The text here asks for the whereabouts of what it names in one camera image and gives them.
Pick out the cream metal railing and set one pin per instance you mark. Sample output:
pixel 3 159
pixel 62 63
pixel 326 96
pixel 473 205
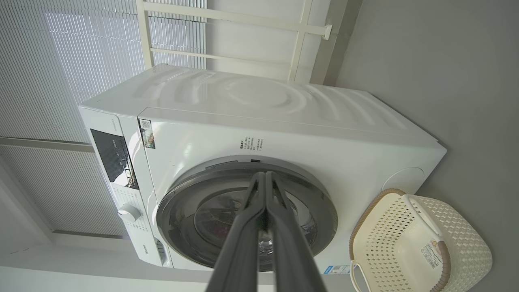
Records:
pixel 227 14

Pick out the white washing machine dial knob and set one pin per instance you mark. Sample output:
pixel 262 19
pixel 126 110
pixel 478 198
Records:
pixel 129 213

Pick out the cream perforated laundry basket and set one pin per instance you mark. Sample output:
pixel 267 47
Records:
pixel 458 243

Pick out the grey washing machine door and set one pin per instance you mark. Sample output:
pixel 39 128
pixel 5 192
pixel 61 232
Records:
pixel 186 219

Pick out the black QR code sticker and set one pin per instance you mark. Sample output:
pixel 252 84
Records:
pixel 146 134

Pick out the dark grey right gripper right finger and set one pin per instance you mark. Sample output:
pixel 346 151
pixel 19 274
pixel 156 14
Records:
pixel 292 251

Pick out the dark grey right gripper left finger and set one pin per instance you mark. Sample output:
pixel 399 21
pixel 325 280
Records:
pixel 239 247

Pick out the white printed barcode label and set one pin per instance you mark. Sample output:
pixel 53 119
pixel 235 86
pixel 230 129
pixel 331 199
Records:
pixel 432 253

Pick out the black washing machine display panel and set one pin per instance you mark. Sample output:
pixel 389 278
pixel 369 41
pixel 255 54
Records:
pixel 113 158

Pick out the white window blinds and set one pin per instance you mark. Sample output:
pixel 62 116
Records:
pixel 61 81

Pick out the white front-load washing machine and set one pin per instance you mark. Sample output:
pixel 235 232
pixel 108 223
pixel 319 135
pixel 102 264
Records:
pixel 284 101

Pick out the blue energy label sticker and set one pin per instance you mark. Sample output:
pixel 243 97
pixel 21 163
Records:
pixel 336 270

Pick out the round drain filter cover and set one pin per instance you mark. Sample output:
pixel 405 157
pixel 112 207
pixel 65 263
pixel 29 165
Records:
pixel 403 181

